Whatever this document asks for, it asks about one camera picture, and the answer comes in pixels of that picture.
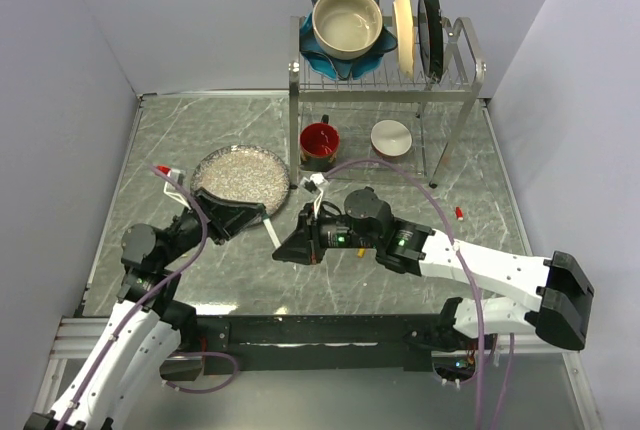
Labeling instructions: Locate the red and black mug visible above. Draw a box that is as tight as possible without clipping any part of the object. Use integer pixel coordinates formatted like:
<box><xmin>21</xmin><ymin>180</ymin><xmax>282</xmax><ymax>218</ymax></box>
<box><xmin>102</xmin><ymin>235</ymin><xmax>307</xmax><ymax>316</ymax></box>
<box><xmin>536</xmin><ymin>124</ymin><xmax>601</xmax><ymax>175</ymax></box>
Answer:
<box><xmin>299</xmin><ymin>115</ymin><xmax>341</xmax><ymax>172</ymax></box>

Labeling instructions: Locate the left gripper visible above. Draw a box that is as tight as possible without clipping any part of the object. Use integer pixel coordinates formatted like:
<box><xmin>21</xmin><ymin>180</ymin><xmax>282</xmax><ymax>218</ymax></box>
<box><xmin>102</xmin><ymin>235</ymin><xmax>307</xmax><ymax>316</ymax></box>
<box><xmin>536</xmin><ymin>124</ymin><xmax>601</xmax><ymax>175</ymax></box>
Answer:
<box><xmin>159</xmin><ymin>187</ymin><xmax>267</xmax><ymax>267</ymax></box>

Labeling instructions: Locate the steel dish rack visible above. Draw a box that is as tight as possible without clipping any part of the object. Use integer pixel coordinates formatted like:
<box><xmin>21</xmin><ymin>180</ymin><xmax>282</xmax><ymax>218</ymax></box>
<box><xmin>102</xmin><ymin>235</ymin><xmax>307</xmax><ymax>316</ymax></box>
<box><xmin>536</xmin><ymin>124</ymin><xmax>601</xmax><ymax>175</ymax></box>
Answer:
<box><xmin>288</xmin><ymin>16</ymin><xmax>487</xmax><ymax>188</ymax></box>

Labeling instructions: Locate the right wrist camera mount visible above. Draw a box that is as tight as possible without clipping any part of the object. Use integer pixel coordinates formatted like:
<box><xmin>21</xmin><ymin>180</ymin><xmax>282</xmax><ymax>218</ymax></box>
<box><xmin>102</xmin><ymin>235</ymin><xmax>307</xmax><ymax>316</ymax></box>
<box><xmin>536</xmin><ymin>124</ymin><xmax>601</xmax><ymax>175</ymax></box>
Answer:
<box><xmin>300</xmin><ymin>172</ymin><xmax>329</xmax><ymax>219</ymax></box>

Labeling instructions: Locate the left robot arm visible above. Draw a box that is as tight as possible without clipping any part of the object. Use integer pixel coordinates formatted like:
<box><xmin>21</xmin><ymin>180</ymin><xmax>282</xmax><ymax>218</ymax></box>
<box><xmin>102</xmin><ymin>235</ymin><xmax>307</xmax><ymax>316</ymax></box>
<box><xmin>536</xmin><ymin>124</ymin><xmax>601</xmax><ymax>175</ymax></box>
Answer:
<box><xmin>25</xmin><ymin>189</ymin><xmax>265</xmax><ymax>429</ymax></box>

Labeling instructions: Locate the speckled ceramic plate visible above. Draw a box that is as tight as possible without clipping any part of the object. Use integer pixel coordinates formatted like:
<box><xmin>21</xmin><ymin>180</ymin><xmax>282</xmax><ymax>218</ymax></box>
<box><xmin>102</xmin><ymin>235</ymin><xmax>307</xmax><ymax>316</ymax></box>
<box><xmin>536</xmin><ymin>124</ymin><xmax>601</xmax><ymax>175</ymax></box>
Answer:
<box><xmin>190</xmin><ymin>144</ymin><xmax>290</xmax><ymax>216</ymax></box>

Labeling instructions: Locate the cream plate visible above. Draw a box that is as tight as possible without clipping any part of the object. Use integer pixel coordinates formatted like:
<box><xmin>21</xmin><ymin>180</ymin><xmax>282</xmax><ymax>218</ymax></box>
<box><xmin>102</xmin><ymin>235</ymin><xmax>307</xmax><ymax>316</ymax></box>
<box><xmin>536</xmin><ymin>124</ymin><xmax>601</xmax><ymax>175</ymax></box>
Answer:
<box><xmin>392</xmin><ymin>0</ymin><xmax>415</xmax><ymax>81</ymax></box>

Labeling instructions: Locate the black plate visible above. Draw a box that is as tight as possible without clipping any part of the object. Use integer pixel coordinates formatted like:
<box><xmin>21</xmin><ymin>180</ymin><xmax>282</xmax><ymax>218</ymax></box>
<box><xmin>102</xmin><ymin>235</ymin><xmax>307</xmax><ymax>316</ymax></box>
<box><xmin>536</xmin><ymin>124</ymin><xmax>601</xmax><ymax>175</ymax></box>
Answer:
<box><xmin>417</xmin><ymin>0</ymin><xmax>444</xmax><ymax>83</ymax></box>

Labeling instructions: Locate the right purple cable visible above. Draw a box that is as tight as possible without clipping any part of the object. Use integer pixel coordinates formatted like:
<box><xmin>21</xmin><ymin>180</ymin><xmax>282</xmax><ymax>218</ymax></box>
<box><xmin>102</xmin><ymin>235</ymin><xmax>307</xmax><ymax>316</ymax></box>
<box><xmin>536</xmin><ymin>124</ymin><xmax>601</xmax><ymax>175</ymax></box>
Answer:
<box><xmin>319</xmin><ymin>158</ymin><xmax>516</xmax><ymax>430</ymax></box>

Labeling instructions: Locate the small white bowl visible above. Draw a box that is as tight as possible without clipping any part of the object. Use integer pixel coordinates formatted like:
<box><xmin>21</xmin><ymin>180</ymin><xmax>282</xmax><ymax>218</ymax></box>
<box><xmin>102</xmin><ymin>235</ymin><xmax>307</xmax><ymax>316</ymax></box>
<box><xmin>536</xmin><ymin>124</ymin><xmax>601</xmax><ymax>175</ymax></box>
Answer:
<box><xmin>370</xmin><ymin>120</ymin><xmax>413</xmax><ymax>159</ymax></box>

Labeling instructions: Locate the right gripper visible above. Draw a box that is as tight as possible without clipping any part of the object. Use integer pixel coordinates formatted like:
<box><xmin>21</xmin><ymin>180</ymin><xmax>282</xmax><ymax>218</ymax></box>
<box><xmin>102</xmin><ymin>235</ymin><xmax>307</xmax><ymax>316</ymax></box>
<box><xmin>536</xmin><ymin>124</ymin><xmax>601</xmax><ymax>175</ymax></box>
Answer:
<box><xmin>273</xmin><ymin>200</ymin><xmax>380</xmax><ymax>262</ymax></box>

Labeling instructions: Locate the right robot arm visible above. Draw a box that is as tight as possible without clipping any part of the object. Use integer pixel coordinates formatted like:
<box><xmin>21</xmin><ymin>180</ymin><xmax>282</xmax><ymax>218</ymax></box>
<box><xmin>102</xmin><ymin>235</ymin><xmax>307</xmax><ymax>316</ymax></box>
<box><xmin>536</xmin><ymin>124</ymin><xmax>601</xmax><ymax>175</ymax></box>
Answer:
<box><xmin>272</xmin><ymin>187</ymin><xmax>595</xmax><ymax>351</ymax></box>

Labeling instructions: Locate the black base bar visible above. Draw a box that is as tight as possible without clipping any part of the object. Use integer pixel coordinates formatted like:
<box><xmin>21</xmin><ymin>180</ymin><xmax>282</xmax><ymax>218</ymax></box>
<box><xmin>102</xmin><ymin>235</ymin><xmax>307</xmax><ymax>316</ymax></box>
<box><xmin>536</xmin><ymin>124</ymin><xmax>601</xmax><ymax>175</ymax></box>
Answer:
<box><xmin>198</xmin><ymin>314</ymin><xmax>473</xmax><ymax>372</ymax></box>

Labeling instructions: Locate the beige ceramic bowl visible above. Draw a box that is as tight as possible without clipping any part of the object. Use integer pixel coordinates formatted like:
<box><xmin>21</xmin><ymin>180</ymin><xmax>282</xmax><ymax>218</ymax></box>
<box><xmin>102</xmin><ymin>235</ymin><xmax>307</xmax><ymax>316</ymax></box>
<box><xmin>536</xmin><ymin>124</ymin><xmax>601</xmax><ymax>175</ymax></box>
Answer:
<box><xmin>311</xmin><ymin>0</ymin><xmax>383</xmax><ymax>60</ymax></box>

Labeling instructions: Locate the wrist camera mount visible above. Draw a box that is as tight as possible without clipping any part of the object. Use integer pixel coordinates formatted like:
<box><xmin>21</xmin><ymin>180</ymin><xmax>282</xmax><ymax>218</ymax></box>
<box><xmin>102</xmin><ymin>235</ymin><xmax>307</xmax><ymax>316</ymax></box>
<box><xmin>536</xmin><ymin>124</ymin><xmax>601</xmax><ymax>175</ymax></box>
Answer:
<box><xmin>155</xmin><ymin>165</ymin><xmax>190</xmax><ymax>208</ymax></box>
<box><xmin>300</xmin><ymin>172</ymin><xmax>329</xmax><ymax>219</ymax></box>

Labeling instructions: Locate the blue flower-shaped bowl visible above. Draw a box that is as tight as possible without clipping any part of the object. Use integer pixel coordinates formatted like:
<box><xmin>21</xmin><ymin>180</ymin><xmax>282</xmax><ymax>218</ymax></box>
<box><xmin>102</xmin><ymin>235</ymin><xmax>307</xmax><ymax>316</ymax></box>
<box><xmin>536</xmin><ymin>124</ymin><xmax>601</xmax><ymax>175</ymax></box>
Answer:
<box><xmin>299</xmin><ymin>0</ymin><xmax>397</xmax><ymax>80</ymax></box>

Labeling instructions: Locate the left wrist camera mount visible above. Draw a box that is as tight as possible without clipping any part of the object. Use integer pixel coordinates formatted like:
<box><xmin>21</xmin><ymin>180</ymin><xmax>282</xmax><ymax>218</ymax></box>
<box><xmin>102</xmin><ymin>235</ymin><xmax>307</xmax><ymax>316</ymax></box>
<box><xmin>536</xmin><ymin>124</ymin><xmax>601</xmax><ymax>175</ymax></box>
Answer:
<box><xmin>155</xmin><ymin>165</ymin><xmax>190</xmax><ymax>208</ymax></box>

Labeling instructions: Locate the white pen green tip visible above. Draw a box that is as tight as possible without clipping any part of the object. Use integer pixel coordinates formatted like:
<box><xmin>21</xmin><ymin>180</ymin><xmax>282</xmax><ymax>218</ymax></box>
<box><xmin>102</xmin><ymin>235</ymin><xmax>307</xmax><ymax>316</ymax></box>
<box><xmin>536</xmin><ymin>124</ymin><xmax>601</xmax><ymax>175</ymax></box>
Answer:
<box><xmin>262</xmin><ymin>217</ymin><xmax>281</xmax><ymax>249</ymax></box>

